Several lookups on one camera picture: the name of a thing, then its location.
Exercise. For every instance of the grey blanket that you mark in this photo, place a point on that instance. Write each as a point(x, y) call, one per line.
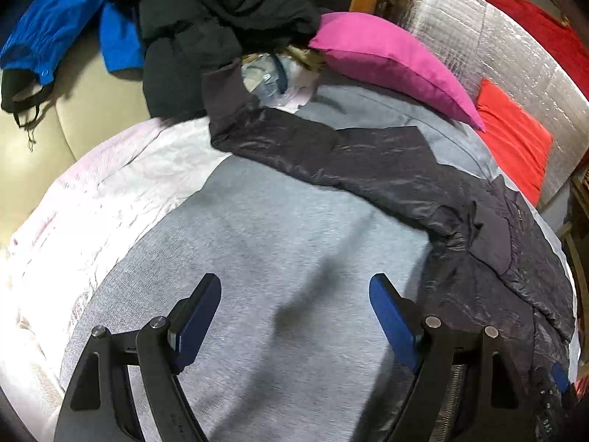
point(276, 239)

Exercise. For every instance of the black puffy coat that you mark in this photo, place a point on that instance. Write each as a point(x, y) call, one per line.
point(207, 18)

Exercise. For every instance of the blue jacket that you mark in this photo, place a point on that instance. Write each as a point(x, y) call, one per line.
point(50, 23)

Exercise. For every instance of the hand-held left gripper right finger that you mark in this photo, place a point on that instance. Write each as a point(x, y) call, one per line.
point(391, 317)

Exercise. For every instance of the wooden side table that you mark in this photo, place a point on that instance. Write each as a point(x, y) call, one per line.
point(580, 188)

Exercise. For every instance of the magenta pillow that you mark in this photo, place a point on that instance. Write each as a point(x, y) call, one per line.
point(386, 55)

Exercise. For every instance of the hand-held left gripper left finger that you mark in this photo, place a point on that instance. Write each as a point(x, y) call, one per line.
point(198, 317)

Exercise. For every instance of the black quilted jacket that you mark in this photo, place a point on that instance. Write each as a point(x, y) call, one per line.
point(368, 161)

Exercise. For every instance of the clear plastic bag with clothes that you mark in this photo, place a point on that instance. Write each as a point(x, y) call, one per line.
point(267, 78)

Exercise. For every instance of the red pillow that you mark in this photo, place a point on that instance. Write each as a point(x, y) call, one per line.
point(510, 142)

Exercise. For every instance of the pale pink bed sheet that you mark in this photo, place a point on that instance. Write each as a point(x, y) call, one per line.
point(115, 184)

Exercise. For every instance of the silver foil insulation mat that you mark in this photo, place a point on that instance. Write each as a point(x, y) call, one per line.
point(460, 23)

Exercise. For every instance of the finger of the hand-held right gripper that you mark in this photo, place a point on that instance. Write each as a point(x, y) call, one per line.
point(559, 377)

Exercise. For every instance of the red blanket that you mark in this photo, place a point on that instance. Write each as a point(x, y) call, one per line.
point(552, 37)

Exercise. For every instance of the beige sofa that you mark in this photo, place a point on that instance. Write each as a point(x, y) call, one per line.
point(92, 101)

